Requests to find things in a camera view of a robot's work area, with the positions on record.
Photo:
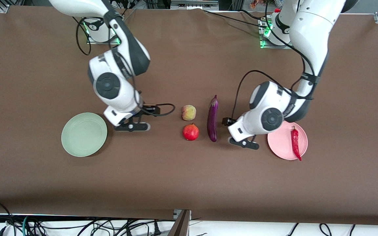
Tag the purple eggplant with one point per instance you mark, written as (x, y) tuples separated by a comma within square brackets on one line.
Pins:
[(212, 121)]

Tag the aluminium corner bracket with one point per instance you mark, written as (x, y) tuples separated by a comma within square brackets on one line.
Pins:
[(4, 9)]

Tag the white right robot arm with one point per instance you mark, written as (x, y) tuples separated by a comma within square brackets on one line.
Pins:
[(110, 85)]

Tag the yellow-red peach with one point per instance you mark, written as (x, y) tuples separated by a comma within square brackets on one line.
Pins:
[(189, 113)]

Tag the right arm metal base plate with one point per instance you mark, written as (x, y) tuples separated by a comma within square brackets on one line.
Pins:
[(92, 41)]

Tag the brown table cover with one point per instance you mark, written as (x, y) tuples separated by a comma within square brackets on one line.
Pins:
[(162, 177)]

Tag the pink plate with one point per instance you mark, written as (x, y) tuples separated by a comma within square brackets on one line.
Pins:
[(284, 147)]

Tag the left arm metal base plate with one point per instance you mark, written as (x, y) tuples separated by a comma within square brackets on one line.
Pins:
[(267, 47)]

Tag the red pomegranate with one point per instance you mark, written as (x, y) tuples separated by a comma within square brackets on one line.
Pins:
[(190, 132)]

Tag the light green plate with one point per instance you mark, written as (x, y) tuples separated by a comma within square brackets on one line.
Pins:
[(84, 134)]

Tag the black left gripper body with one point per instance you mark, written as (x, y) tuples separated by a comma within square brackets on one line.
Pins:
[(227, 121)]

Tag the red chili pepper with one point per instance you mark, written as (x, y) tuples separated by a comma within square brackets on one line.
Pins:
[(295, 141)]

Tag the grey box behind table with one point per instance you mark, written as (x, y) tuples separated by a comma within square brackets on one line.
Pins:
[(194, 4)]

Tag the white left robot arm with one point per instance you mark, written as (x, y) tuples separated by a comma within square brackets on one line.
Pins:
[(271, 118)]

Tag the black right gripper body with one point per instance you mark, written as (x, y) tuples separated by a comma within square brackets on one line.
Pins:
[(149, 109)]

